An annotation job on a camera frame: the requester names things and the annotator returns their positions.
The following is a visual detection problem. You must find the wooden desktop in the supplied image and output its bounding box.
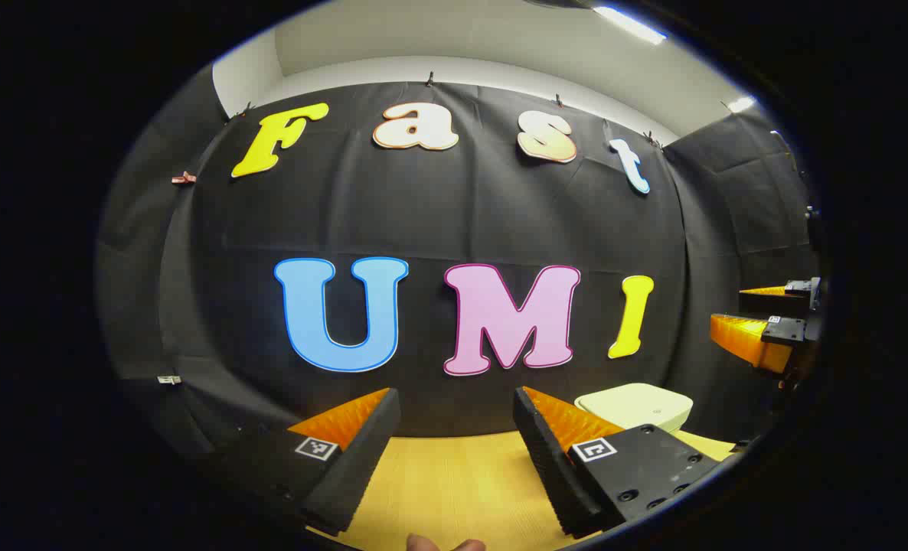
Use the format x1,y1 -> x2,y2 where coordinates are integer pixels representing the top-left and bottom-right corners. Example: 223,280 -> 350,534
305,429 -> 738,551

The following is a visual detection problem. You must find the light green desktop garbage bin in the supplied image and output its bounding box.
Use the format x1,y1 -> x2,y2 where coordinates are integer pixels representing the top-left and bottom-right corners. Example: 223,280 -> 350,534
574,383 -> 694,435

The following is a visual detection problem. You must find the black backdrop cloth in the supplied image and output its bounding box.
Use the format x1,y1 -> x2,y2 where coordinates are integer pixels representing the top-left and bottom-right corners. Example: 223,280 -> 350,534
94,65 -> 822,475

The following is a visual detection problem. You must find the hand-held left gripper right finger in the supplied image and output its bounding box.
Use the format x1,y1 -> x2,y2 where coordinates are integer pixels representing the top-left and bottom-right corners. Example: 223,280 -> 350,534
512,386 -> 723,538

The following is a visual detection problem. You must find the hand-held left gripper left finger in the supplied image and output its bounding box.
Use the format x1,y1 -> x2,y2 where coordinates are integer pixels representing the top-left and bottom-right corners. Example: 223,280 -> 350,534
220,387 -> 402,536

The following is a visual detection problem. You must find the long ceiling light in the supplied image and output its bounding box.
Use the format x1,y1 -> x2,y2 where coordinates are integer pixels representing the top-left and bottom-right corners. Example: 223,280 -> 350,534
593,6 -> 668,45

